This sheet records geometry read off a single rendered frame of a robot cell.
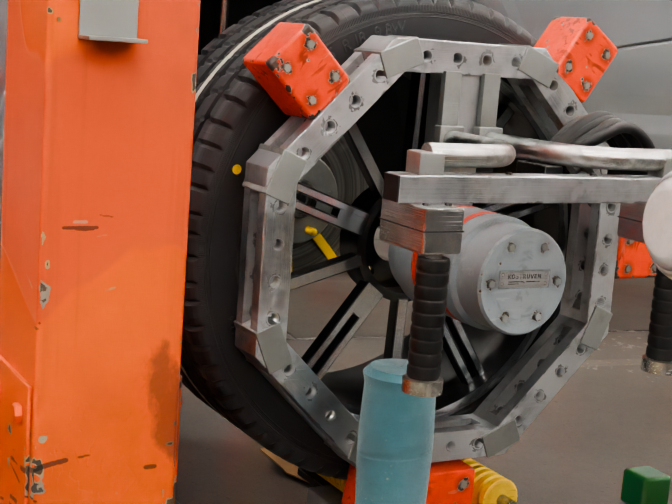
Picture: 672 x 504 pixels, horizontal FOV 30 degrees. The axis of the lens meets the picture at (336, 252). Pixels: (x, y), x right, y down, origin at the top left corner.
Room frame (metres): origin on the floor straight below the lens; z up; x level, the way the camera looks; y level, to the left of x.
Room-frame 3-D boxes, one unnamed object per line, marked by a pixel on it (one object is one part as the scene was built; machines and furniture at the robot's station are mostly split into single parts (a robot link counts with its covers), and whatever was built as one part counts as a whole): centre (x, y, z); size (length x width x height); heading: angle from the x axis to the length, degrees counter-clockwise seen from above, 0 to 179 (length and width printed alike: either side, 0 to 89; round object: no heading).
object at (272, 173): (1.59, -0.13, 0.85); 0.54 x 0.07 x 0.54; 120
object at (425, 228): (1.33, -0.09, 0.93); 0.09 x 0.05 x 0.05; 30
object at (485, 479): (1.73, -0.19, 0.51); 0.29 x 0.06 x 0.06; 30
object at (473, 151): (1.43, -0.11, 1.03); 0.19 x 0.18 x 0.11; 30
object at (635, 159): (1.53, -0.28, 1.03); 0.19 x 0.18 x 0.11; 30
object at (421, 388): (1.30, -0.10, 0.83); 0.04 x 0.04 x 0.16
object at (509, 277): (1.53, -0.17, 0.85); 0.21 x 0.14 x 0.14; 30
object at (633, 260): (1.75, -0.41, 0.85); 0.09 x 0.08 x 0.07; 120
